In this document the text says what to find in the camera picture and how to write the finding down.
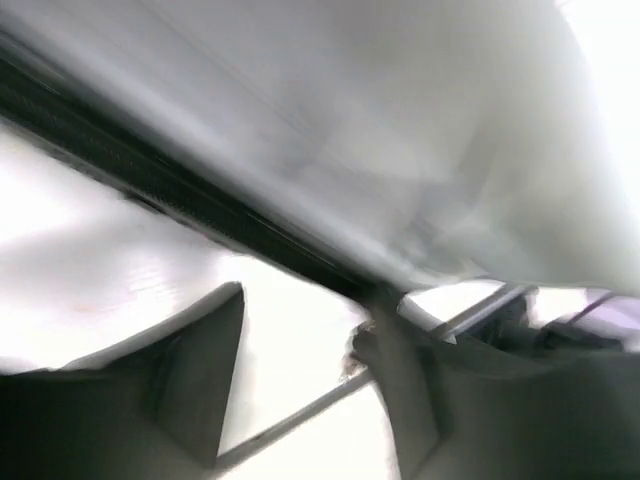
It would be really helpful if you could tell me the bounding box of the black and white suitcase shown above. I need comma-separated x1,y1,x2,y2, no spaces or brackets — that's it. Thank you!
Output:
0,0,640,311

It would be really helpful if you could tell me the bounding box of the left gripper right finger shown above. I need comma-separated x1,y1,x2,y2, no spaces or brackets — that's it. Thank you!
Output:
353,300,639,479

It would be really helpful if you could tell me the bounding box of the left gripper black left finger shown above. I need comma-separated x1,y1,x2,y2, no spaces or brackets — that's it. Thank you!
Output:
1,282,245,479

